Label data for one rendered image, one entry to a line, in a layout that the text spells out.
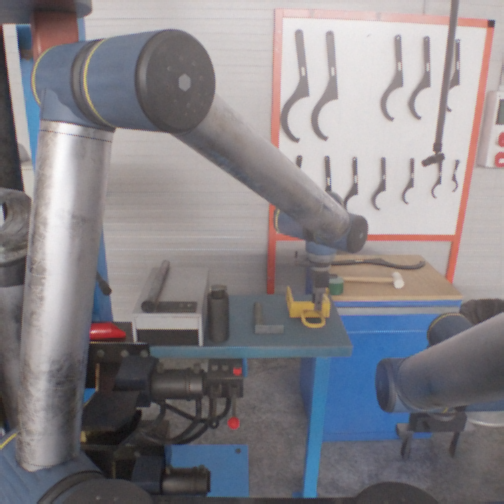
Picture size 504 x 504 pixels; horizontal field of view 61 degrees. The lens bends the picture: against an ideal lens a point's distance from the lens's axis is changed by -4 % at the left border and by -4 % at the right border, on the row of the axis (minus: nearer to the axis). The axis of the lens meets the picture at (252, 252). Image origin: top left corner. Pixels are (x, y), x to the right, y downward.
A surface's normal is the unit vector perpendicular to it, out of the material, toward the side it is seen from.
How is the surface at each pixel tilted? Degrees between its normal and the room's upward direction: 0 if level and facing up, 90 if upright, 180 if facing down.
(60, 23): 90
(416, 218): 90
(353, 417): 90
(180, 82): 90
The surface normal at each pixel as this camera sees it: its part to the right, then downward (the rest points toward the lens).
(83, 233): 0.79, 0.24
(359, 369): 0.03, 0.36
